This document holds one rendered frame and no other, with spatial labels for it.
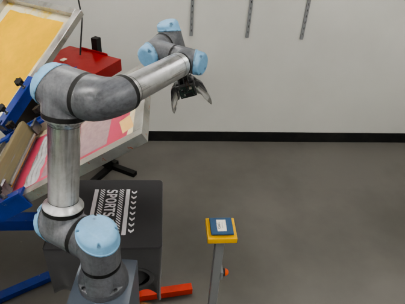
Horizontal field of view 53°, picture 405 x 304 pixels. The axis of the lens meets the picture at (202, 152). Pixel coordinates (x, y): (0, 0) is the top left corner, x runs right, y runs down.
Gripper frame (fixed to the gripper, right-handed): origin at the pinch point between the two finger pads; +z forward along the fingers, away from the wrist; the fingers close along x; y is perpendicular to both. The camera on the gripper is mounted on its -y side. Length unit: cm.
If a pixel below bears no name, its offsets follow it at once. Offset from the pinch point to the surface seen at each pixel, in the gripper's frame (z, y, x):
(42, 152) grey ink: 4, -2, -65
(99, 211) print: 40, 0, -54
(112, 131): -4.4, 10.1, -29.9
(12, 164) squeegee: 1, 7, -73
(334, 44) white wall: 84, -200, 119
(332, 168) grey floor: 185, -154, 97
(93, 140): -2.1, 9.6, -38.4
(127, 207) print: 43, -2, -42
